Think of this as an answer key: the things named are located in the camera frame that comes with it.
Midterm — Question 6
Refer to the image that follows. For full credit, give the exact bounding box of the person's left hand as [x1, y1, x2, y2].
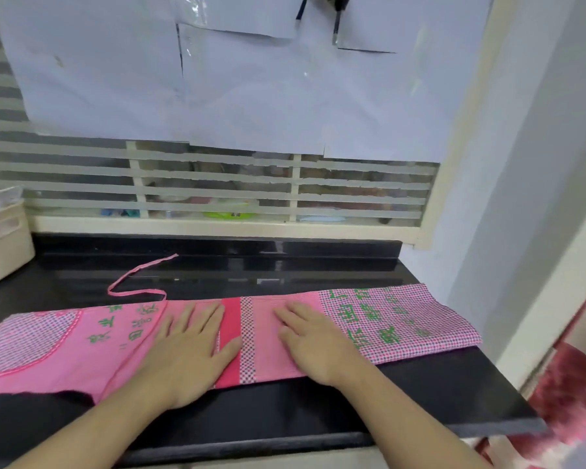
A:
[143, 302, 243, 412]

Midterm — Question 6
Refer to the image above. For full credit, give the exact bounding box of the person's right hand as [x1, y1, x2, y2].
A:
[272, 302, 368, 389]

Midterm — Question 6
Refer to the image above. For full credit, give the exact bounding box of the pink checkered apron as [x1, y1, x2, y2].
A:
[0, 253, 484, 404]

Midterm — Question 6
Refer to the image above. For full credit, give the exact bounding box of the person's left forearm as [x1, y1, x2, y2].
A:
[7, 381, 192, 469]

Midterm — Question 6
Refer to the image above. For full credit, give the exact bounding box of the person's right forearm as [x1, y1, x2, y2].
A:
[329, 367, 496, 469]

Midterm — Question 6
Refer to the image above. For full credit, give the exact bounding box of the green plastic container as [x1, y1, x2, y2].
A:
[204, 202, 256, 221]

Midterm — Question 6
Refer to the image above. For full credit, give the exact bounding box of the cream plastic storage basket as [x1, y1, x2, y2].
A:
[0, 188, 36, 288]

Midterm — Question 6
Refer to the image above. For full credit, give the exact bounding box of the white paper sheet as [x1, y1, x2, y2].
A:
[0, 0, 192, 143]
[178, 21, 472, 163]
[170, 0, 307, 40]
[336, 0, 497, 55]

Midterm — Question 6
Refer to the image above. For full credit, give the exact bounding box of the red fluffy rug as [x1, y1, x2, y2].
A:
[473, 343, 586, 469]

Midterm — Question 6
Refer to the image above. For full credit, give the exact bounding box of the white door frame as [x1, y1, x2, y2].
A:
[493, 188, 586, 392]

